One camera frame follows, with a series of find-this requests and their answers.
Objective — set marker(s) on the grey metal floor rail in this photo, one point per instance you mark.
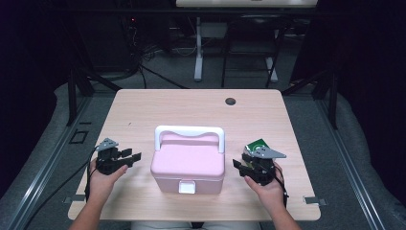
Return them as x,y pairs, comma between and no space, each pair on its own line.
348,166
48,159

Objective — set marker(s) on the person's left hand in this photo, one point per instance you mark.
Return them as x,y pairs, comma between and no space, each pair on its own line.
100,185

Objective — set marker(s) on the dark computer case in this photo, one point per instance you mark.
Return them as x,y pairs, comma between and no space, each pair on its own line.
105,41

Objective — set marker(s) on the pink storage box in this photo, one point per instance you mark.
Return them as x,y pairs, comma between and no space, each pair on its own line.
188,159

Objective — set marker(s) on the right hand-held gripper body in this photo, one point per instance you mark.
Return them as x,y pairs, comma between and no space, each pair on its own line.
263,169

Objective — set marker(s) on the white desk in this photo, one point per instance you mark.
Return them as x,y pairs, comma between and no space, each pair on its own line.
198,48

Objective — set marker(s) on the person's right hand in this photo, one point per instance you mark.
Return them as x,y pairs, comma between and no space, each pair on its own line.
271,195

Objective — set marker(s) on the black metal stand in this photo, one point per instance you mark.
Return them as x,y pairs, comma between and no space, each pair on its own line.
72,96
333,96

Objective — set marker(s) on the green and white carton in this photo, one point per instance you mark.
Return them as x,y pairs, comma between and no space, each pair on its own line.
260,142

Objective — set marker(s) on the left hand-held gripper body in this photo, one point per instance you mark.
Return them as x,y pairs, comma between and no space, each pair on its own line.
107,159

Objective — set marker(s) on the black chair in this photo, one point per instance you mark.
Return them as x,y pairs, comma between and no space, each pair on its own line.
252,19

